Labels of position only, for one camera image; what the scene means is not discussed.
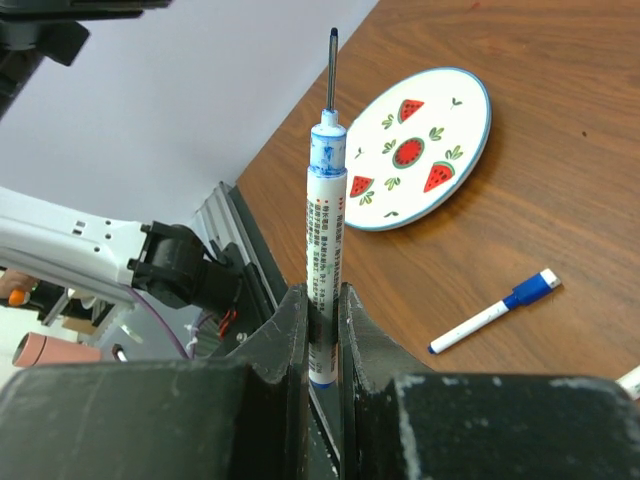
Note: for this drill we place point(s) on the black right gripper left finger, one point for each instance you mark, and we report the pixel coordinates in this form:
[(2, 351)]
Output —
[(241, 416)]

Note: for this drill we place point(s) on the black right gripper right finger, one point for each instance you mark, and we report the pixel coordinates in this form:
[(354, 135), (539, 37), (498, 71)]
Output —
[(402, 420)]

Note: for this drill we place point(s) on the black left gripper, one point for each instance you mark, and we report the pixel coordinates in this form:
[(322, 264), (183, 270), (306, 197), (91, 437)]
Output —
[(32, 30)]

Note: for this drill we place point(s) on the white pen blue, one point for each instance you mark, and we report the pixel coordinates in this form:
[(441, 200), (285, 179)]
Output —
[(468, 327)]

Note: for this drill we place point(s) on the blue pen cap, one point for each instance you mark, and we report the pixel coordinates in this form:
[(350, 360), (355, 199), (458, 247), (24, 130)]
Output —
[(532, 289)]

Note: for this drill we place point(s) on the purple capped pen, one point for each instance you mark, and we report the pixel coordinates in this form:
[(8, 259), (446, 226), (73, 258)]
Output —
[(326, 184)]

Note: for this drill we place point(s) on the white pen green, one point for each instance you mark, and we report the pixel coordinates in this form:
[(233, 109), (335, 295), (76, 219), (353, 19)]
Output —
[(630, 383)]

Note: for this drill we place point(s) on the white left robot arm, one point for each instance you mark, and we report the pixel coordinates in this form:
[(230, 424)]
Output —
[(24, 220)]

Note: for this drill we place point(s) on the watermelon pattern plate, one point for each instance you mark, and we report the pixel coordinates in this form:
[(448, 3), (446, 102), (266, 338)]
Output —
[(414, 146)]

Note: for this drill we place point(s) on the aluminium frame rail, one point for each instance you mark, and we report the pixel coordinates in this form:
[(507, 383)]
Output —
[(225, 235)]

